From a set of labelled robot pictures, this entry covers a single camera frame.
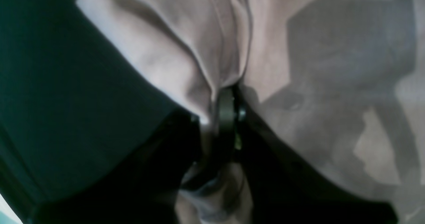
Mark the pink T-shirt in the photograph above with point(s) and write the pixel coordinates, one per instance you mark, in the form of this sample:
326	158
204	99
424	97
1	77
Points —
340	81

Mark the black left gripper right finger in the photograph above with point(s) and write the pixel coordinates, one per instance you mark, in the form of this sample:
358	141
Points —
286	189

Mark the black table cloth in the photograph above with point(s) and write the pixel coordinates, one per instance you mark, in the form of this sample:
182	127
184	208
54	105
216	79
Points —
72	108

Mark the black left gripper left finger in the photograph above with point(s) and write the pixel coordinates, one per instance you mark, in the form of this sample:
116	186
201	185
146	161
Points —
144	187

